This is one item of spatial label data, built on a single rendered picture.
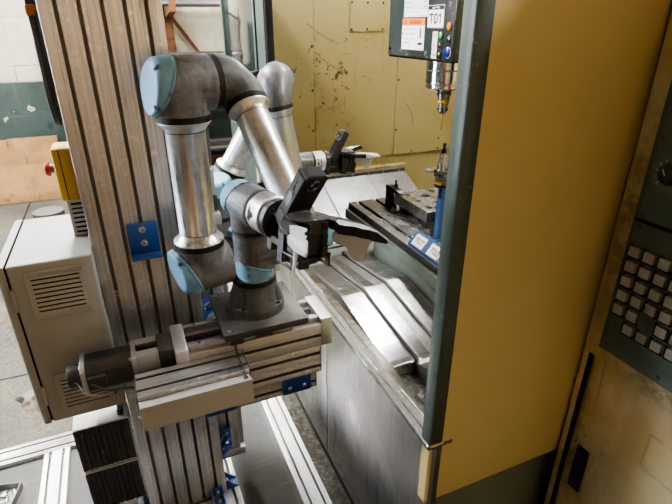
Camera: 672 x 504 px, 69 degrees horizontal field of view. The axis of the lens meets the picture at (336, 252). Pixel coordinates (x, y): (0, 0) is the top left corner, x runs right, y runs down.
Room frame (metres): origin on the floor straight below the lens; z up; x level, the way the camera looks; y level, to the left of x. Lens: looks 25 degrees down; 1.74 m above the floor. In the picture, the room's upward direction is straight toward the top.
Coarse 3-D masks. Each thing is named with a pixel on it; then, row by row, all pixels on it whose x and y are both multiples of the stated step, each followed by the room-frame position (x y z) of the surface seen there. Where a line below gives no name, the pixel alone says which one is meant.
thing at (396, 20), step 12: (396, 0) 2.09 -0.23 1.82; (432, 0) 1.87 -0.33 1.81; (444, 0) 1.80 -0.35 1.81; (396, 12) 2.09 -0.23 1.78; (456, 12) 1.74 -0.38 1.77; (396, 24) 2.09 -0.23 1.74; (444, 24) 1.79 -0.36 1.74; (456, 24) 1.74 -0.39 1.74; (396, 36) 2.08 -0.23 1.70; (432, 36) 1.85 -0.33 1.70; (444, 36) 1.79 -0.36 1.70; (456, 36) 1.74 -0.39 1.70; (396, 48) 2.08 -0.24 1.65; (456, 48) 1.74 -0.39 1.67; (432, 60) 1.85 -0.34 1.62; (456, 60) 1.74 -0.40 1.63
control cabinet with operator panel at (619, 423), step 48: (624, 192) 1.06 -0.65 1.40; (624, 240) 1.03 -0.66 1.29; (624, 288) 0.96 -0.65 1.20; (624, 336) 0.93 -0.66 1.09; (576, 384) 1.05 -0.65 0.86; (624, 384) 0.95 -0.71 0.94; (576, 432) 1.03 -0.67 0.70; (624, 432) 0.92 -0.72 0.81; (576, 480) 0.99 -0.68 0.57; (624, 480) 0.89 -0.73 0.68
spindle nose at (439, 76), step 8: (432, 64) 2.06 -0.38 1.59; (440, 64) 2.04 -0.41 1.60; (448, 64) 2.03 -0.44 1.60; (456, 64) 2.03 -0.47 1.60; (432, 72) 2.06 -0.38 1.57; (440, 72) 2.04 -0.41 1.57; (448, 72) 2.03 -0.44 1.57; (456, 72) 2.03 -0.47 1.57; (432, 80) 2.06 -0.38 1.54; (440, 80) 2.04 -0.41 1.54; (448, 80) 2.03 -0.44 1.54; (456, 80) 2.04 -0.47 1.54; (432, 88) 2.06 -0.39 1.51; (440, 88) 2.04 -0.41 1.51; (448, 88) 2.03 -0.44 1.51
